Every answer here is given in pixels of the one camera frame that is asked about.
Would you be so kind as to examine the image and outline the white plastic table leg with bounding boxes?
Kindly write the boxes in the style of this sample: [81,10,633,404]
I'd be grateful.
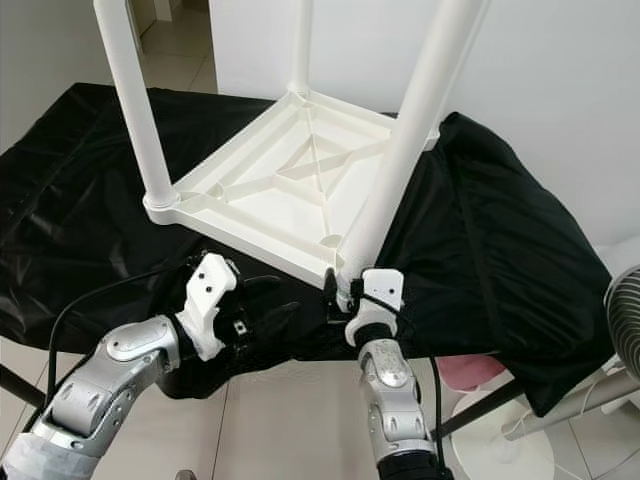
[335,0,491,286]
[287,0,314,98]
[93,0,176,211]

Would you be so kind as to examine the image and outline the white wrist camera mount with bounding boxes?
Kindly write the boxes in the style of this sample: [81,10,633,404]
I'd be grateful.
[345,268,406,346]
[180,252,241,361]

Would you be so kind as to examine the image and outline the black table cloth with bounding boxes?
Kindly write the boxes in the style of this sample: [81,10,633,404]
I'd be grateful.
[0,82,616,419]

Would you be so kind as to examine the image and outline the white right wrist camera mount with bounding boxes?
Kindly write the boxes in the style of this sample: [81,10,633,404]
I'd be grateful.
[345,268,406,346]

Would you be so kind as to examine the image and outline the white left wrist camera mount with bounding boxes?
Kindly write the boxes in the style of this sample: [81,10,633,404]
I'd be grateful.
[180,252,241,361]

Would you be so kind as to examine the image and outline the black metal table leg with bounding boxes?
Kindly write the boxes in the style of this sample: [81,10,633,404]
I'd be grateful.
[435,378,526,441]
[0,365,46,406]

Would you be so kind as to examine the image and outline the pink round stool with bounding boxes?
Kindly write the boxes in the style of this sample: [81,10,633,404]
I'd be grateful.
[435,355,506,391]

